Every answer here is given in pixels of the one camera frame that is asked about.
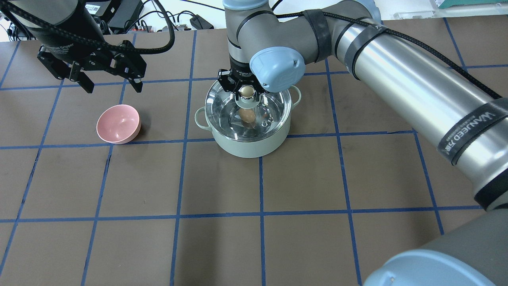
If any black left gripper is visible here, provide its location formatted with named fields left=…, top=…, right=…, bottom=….
left=37, top=40, right=147, bottom=94

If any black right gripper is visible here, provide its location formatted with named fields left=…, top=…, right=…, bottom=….
left=217, top=60, right=267, bottom=102

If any beige egg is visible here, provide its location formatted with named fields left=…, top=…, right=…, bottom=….
left=238, top=108, right=256, bottom=123

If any glass pot lid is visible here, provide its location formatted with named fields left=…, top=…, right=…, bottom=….
left=204, top=81, right=302, bottom=143

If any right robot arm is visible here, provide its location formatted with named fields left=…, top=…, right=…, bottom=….
left=223, top=0, right=508, bottom=286

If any pale green steel pot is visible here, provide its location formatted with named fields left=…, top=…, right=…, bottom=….
left=194, top=81, right=302, bottom=158

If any pink bowl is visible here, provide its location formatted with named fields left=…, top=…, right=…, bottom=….
left=96, top=104, right=141, bottom=145

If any black power adapter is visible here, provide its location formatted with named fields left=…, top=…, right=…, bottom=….
left=189, top=14, right=215, bottom=30

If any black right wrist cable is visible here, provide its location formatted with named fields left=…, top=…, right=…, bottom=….
left=270, top=0, right=502, bottom=100

